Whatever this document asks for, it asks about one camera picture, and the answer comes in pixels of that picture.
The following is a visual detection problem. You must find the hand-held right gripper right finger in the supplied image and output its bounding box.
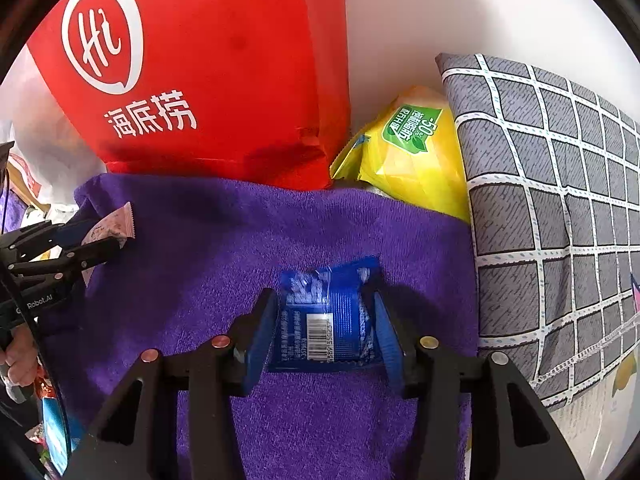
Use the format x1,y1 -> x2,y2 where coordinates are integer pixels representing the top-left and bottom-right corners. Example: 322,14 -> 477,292
372,290 -> 586,480

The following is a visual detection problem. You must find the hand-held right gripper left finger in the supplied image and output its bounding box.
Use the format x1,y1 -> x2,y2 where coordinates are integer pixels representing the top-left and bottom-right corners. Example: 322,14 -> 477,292
65,287 -> 280,480

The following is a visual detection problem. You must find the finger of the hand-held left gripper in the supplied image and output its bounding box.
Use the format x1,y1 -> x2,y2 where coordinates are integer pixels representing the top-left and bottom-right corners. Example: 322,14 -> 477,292
0,217 -> 98,261
5,237 -> 122,283

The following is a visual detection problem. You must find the small pink white candy packet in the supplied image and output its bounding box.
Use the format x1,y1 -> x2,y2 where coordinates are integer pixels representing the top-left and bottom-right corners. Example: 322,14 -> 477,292
82,201 -> 137,257

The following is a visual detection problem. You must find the dark blue snack packet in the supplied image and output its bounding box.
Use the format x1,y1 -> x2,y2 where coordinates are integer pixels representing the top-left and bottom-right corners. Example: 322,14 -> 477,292
267,256 -> 385,373

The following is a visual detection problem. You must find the person's left hand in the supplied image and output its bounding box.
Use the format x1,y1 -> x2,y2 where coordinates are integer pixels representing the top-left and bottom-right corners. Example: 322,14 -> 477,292
0,329 -> 42,388

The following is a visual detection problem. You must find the white plastic bag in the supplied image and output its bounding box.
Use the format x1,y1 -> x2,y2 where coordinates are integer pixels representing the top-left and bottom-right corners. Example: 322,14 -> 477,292
0,45 -> 108,211

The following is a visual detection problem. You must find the purple towel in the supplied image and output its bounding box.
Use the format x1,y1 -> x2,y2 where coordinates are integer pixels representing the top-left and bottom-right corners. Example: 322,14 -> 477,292
40,174 -> 481,480

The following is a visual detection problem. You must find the yellow snack bag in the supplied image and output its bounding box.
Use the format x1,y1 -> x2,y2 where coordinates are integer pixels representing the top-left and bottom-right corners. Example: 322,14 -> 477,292
330,86 -> 471,223

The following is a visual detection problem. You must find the grey checked pillow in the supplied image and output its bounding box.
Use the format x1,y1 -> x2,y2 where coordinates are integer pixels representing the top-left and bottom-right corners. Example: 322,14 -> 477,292
435,52 -> 640,408

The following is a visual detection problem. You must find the red paper bag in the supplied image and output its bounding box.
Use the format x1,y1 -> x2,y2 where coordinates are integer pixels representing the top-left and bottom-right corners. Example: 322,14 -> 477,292
27,0 -> 351,191

